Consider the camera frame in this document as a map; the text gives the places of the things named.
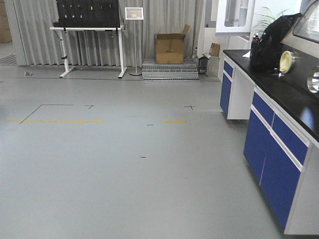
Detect metal grate steps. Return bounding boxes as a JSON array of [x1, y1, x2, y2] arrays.
[[142, 59, 199, 81]]

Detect green plant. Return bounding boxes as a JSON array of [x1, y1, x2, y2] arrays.
[[251, 6, 289, 35]]

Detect small cardboard box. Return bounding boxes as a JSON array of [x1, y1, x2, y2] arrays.
[[209, 43, 220, 57]]

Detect white leg workbench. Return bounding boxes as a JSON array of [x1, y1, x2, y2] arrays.
[[49, 25, 127, 79]]

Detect cream round lid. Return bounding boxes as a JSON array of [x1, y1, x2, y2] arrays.
[[280, 51, 295, 74]]

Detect black backpack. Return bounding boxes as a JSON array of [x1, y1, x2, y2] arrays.
[[250, 13, 302, 72]]

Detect sign stand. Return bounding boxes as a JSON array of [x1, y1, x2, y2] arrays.
[[125, 7, 144, 76]]

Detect large cardboard box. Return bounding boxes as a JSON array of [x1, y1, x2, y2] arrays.
[[156, 24, 190, 64]]

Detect dark water bottle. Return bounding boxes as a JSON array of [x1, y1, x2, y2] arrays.
[[250, 32, 260, 58]]

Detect white fume cabinet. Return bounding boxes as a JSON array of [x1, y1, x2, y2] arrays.
[[215, 0, 255, 36]]

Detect grey curtain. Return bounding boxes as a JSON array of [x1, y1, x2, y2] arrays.
[[0, 0, 205, 66]]

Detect grey metal bin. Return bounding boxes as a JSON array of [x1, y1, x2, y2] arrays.
[[203, 53, 219, 77]]

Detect blue lab bench cabinet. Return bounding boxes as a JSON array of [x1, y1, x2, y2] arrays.
[[220, 50, 319, 236]]

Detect steel round object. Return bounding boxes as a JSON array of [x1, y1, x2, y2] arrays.
[[307, 72, 319, 93]]

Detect black pegboard panel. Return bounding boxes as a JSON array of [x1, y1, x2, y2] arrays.
[[53, 0, 120, 28]]

